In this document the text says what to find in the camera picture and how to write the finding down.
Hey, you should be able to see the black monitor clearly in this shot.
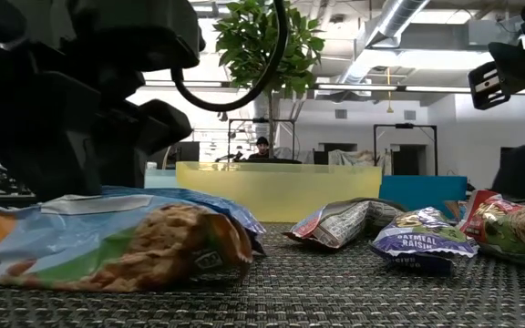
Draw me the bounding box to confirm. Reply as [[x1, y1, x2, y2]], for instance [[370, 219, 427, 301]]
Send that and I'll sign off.
[[166, 140, 201, 170]]

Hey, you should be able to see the black stand frame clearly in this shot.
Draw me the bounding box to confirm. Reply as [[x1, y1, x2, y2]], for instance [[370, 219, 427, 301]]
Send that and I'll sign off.
[[227, 118, 296, 160], [373, 122, 438, 177]]

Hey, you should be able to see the long ceiling light strip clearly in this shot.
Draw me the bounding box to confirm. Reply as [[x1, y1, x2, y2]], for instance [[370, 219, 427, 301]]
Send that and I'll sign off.
[[316, 83, 398, 92], [403, 85, 525, 96], [143, 80, 225, 88]]

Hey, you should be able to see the blue plastic bin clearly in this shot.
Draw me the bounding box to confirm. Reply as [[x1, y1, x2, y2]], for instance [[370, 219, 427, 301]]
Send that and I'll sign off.
[[378, 176, 468, 215]]

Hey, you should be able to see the grey woven placemat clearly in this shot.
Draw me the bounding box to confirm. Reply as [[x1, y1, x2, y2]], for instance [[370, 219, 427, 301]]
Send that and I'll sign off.
[[0, 221, 525, 328]]

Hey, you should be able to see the purple oatmeal raisin bar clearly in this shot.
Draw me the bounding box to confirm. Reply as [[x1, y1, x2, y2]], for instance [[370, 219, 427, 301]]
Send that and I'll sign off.
[[370, 206, 480, 276]]

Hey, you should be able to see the teal translucent plastic bin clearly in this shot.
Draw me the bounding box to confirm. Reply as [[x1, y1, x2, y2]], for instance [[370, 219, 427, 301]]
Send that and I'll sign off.
[[143, 168, 180, 190]]

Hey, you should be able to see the yellow hanging cord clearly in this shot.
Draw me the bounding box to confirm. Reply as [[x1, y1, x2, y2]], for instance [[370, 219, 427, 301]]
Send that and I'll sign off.
[[385, 67, 395, 114]]

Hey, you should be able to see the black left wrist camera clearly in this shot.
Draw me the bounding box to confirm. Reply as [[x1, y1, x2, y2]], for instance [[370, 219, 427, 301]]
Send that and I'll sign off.
[[139, 97, 194, 157]]

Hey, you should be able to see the light blue granola bar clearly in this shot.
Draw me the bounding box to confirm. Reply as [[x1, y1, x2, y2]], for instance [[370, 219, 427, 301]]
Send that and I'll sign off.
[[283, 197, 407, 251]]

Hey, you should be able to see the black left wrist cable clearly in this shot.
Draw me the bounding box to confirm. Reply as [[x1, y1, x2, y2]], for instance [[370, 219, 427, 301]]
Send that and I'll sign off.
[[170, 0, 290, 113]]

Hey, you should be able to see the red and green snack bag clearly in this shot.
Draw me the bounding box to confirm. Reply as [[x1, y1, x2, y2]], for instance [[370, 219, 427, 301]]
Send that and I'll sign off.
[[458, 190, 525, 274]]

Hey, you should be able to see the silver ventilation duct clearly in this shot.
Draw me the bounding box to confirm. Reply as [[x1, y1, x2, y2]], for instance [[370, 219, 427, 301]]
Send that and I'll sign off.
[[337, 0, 430, 86]]

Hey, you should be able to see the yellow translucent plastic bin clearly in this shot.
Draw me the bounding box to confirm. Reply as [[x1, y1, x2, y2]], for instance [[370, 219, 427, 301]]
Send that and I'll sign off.
[[175, 161, 383, 224]]

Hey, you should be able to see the white cloth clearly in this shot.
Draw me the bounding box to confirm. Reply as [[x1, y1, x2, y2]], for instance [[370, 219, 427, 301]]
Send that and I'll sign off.
[[328, 149, 376, 166]]

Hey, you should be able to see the green potted plant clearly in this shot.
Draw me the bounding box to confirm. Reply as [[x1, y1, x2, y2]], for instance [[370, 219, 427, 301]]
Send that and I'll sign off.
[[211, 0, 326, 164]]

